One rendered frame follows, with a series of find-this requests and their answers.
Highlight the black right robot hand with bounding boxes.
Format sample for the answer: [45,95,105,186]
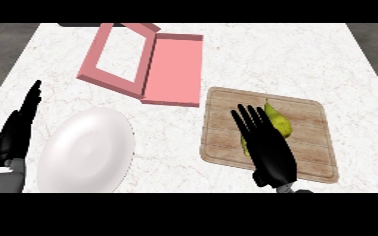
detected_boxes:
[229,103,300,189]

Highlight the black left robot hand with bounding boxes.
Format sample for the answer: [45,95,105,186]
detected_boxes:
[0,79,45,167]

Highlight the yellow-green lemon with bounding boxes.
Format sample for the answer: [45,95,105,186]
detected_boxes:
[240,101,294,158]

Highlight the wooden cutting board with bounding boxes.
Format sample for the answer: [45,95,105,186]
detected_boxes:
[198,86,342,185]

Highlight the pink open cardboard box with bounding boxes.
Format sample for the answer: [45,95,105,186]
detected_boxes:
[76,22,206,108]

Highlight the white round plate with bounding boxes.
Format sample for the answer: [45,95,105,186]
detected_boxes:
[36,106,138,194]

